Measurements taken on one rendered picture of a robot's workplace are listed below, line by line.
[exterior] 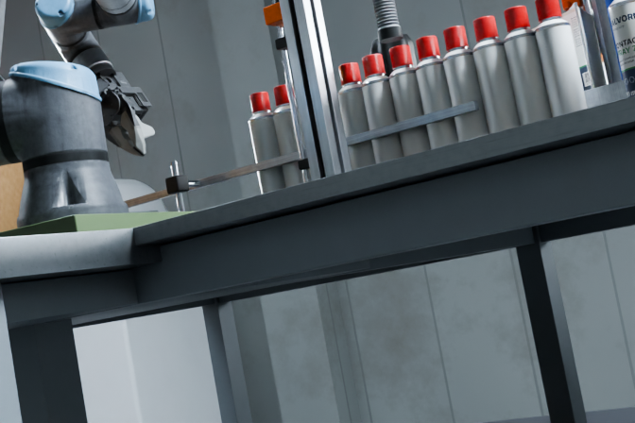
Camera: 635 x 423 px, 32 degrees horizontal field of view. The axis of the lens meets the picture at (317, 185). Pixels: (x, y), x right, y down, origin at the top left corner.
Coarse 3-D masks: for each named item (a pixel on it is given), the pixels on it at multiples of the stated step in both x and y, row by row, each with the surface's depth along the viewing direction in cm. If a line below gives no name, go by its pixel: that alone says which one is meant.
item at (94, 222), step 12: (72, 216) 135; (84, 216) 136; (96, 216) 138; (108, 216) 140; (120, 216) 142; (132, 216) 144; (144, 216) 145; (156, 216) 148; (168, 216) 150; (24, 228) 139; (36, 228) 138; (48, 228) 137; (60, 228) 136; (72, 228) 135; (84, 228) 136; (96, 228) 138; (108, 228) 139; (120, 228) 141
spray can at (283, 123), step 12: (276, 96) 191; (288, 96) 191; (288, 108) 190; (276, 120) 190; (288, 120) 189; (276, 132) 191; (288, 132) 189; (288, 144) 189; (288, 168) 189; (288, 180) 189; (300, 180) 188
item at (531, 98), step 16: (512, 16) 164; (512, 32) 164; (528, 32) 162; (512, 48) 163; (528, 48) 162; (512, 64) 163; (528, 64) 162; (512, 80) 164; (528, 80) 162; (528, 96) 162; (544, 96) 162; (528, 112) 162; (544, 112) 161
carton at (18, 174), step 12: (0, 168) 190; (12, 168) 193; (0, 180) 190; (12, 180) 192; (0, 192) 189; (12, 192) 192; (0, 204) 189; (12, 204) 191; (0, 216) 188; (12, 216) 190; (0, 228) 188; (12, 228) 190
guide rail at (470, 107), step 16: (432, 112) 169; (448, 112) 168; (464, 112) 166; (384, 128) 175; (400, 128) 173; (352, 144) 179; (272, 160) 189; (288, 160) 187; (224, 176) 196; (240, 176) 194; (160, 192) 205
